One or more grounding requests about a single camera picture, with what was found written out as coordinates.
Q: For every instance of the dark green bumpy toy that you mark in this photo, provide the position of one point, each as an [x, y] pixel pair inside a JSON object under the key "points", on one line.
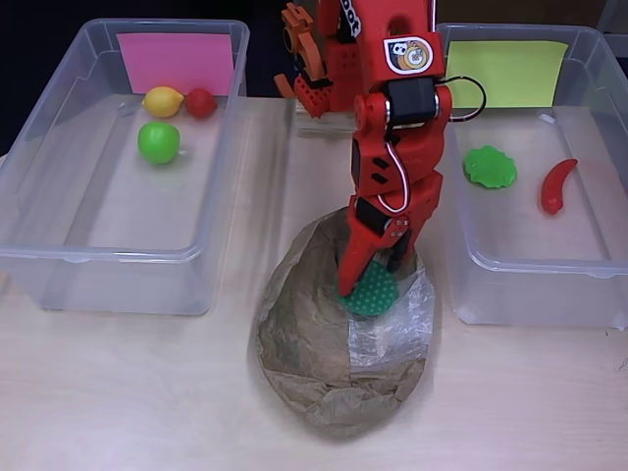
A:
{"points": [[378, 294]]}

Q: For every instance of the clear plastic bin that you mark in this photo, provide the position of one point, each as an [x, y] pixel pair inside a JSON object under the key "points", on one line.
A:
{"points": [[530, 235], [147, 211]]}

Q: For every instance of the yellow paper note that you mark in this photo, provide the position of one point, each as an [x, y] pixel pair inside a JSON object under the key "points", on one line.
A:
{"points": [[515, 73]]}

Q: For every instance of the pink paper note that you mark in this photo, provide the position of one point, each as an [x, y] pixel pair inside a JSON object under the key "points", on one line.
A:
{"points": [[176, 61]]}

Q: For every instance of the yellow toy lemon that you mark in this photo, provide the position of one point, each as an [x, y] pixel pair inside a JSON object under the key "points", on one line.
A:
{"points": [[163, 102]]}

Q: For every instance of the red toy strawberry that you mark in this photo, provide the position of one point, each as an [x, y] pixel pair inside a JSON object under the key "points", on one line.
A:
{"points": [[200, 103]]}

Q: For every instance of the light green toy lettuce leaf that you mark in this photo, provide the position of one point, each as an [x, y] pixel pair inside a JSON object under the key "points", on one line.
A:
{"points": [[490, 167]]}

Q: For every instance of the green toy apple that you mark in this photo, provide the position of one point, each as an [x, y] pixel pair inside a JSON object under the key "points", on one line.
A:
{"points": [[158, 142]]}

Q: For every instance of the red toy chili pepper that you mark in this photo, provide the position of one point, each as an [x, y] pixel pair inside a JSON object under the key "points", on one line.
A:
{"points": [[553, 191]]}

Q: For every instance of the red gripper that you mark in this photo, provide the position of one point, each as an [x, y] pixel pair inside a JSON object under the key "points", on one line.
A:
{"points": [[369, 219]]}

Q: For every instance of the orange table clamp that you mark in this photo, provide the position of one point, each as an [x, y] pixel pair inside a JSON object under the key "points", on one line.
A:
{"points": [[294, 17]]}

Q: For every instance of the wooden base block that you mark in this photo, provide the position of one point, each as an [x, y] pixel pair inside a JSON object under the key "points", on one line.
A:
{"points": [[319, 128]]}

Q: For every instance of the crumpled brown paper bag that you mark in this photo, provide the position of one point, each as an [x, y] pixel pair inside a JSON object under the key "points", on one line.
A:
{"points": [[319, 343]]}

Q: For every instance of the red robot arm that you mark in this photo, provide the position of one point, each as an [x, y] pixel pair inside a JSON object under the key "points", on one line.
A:
{"points": [[368, 59]]}

